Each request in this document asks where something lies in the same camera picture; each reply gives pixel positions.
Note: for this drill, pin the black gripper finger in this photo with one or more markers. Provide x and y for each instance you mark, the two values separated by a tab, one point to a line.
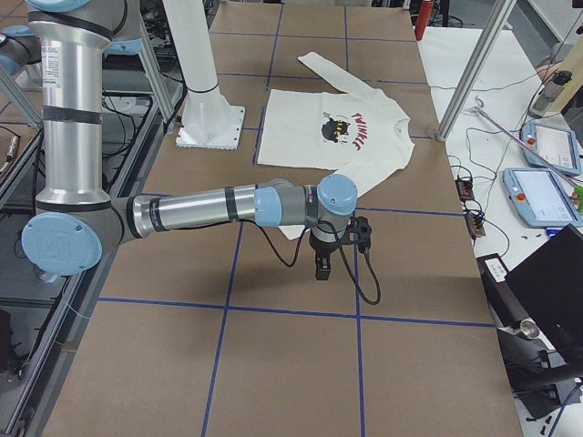
318	268
325	268

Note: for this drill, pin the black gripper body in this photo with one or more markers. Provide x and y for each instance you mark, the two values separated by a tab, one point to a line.
320	253

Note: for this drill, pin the cream white long-sleeve shirt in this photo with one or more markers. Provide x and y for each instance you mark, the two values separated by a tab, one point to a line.
357	131

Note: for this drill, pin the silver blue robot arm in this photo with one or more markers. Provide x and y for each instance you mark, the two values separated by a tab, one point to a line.
70	39

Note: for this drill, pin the small black orange circuit board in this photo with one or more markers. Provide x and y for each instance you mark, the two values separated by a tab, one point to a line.
464	187

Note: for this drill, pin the near blue teach pendant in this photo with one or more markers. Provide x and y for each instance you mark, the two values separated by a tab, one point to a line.
539	198

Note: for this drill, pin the blue teach pendant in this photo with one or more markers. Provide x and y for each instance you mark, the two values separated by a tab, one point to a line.
557	145
539	198

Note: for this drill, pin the far blue teach pendant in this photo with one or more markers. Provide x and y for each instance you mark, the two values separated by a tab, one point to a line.
557	145

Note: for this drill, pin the red cylinder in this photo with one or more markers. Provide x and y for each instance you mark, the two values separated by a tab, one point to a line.
422	20

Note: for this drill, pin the grey water bottle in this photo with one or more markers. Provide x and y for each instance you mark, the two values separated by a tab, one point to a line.
550	92

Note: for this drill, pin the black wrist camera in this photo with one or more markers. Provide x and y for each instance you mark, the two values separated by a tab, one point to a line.
358	233

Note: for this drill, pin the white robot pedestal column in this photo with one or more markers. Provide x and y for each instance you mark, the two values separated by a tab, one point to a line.
208	120

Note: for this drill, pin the aluminium side frame rail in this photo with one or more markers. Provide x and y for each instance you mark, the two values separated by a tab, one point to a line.
45	310

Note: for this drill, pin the aluminium frame post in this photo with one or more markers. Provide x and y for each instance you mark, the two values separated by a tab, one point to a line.
484	45

